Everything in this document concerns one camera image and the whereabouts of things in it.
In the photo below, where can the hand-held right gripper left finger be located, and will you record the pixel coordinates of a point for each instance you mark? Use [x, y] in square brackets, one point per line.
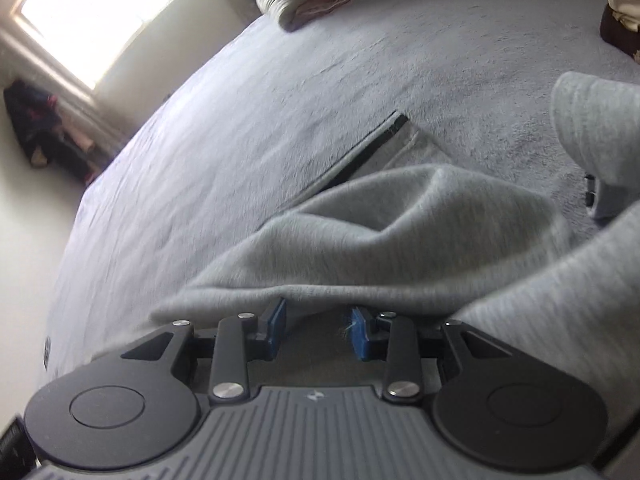
[276, 327]

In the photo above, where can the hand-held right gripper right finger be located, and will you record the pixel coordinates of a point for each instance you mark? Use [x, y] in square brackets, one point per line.
[359, 335]

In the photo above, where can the grey sweatshirt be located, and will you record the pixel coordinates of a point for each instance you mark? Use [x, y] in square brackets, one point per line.
[400, 230]

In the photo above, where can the hanging dark clothes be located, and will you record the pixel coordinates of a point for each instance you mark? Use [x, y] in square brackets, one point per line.
[40, 125]

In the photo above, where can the small blanket label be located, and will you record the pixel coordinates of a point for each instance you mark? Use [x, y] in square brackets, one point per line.
[47, 352]

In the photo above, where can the grey bed blanket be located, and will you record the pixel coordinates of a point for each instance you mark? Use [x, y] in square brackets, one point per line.
[350, 60]

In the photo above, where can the window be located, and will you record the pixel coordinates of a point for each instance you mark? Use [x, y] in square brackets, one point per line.
[100, 10]

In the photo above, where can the brown and cream printed cloth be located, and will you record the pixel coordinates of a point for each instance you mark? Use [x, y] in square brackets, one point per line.
[620, 25]

